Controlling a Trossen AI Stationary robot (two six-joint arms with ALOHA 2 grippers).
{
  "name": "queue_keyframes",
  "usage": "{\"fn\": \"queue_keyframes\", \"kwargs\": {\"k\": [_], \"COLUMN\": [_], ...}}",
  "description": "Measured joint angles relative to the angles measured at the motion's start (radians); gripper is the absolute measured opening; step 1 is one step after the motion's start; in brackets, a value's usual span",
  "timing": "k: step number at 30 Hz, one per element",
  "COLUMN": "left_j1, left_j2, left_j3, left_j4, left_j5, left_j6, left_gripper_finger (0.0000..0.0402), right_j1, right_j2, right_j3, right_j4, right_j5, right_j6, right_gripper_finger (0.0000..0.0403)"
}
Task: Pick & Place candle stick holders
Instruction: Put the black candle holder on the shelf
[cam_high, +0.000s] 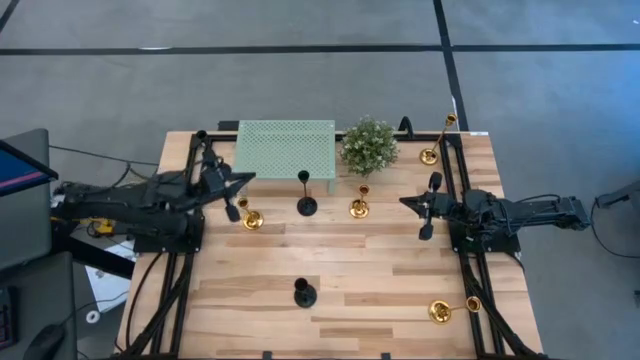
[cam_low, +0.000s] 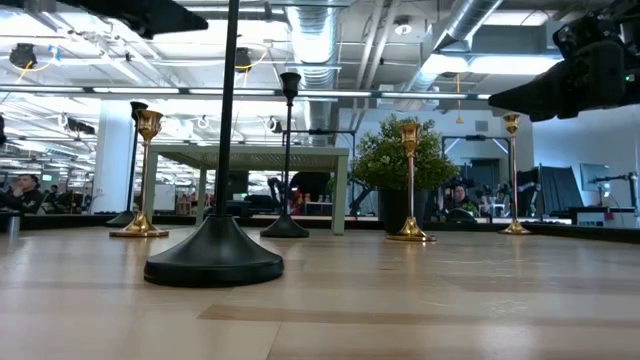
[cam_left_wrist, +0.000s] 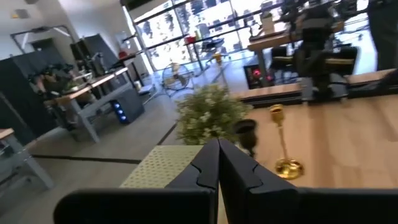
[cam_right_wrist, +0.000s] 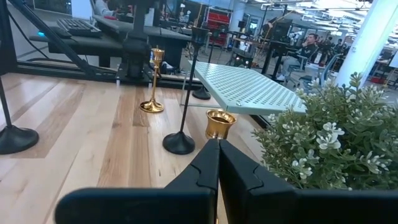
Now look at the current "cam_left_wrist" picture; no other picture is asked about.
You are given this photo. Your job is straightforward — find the tall black candlestick holder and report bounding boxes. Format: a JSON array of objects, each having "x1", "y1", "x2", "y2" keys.
[{"x1": 233, "y1": 119, "x2": 259, "y2": 158}]

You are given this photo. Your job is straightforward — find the short gold candlestick holder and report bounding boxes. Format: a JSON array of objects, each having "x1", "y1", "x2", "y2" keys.
[{"x1": 269, "y1": 104, "x2": 305, "y2": 180}]

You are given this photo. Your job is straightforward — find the person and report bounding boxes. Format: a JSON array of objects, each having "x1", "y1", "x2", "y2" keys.
[{"x1": 366, "y1": 0, "x2": 398, "y2": 72}]

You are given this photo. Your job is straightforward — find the computer tower blue lights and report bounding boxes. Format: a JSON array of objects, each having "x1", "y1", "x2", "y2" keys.
[{"x1": 110, "y1": 88, "x2": 146, "y2": 125}]

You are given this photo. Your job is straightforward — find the potted green plant white flowers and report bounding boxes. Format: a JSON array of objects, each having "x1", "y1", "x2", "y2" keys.
[{"x1": 175, "y1": 83, "x2": 252, "y2": 146}]

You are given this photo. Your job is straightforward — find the wooden desk black legs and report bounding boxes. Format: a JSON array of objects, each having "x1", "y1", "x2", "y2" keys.
[{"x1": 247, "y1": 18, "x2": 346, "y2": 88}]

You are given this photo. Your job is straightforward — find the pale green perforated metal shelf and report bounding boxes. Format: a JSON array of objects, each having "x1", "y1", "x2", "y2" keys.
[{"x1": 119, "y1": 144, "x2": 205, "y2": 189}]

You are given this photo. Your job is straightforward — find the black computer monitor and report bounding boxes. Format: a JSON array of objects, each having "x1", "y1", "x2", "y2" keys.
[{"x1": 70, "y1": 34, "x2": 119, "y2": 77}]

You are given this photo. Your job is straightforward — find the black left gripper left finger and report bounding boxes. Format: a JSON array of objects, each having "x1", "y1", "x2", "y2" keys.
[{"x1": 52, "y1": 138, "x2": 221, "y2": 224}]

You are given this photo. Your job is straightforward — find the white pot with plant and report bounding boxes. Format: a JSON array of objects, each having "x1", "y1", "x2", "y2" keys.
[{"x1": 260, "y1": 12, "x2": 275, "y2": 34}]

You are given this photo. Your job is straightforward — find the black metal table frame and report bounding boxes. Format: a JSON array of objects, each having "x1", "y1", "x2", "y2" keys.
[{"x1": 241, "y1": 70, "x2": 398, "y2": 109}]

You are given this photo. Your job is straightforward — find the wooden desk grey legs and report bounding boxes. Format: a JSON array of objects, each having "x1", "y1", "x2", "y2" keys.
[
  {"x1": 43, "y1": 67, "x2": 134, "y2": 144},
  {"x1": 0, "y1": 127, "x2": 55, "y2": 190}
]

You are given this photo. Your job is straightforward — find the computer case red lights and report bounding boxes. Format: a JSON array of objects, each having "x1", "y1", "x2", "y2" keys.
[{"x1": 243, "y1": 63, "x2": 274, "y2": 90}]

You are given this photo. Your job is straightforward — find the black room partition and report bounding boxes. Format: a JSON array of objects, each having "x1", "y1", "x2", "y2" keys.
[{"x1": 0, "y1": 48, "x2": 68, "y2": 146}]

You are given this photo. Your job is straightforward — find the round floor fan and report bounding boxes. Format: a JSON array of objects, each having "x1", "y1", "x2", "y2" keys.
[{"x1": 161, "y1": 62, "x2": 194, "y2": 93}]

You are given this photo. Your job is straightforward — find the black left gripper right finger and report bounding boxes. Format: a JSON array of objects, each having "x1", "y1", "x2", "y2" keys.
[{"x1": 218, "y1": 138, "x2": 398, "y2": 224}]

